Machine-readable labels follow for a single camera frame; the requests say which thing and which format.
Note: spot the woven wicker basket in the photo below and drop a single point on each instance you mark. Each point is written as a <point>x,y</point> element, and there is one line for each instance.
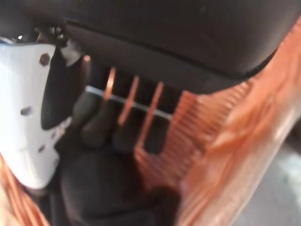
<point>235,141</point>

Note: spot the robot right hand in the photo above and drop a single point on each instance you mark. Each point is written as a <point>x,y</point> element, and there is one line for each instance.
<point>164,35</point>

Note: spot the black garment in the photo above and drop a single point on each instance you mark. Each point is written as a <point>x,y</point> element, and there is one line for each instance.
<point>105,188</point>

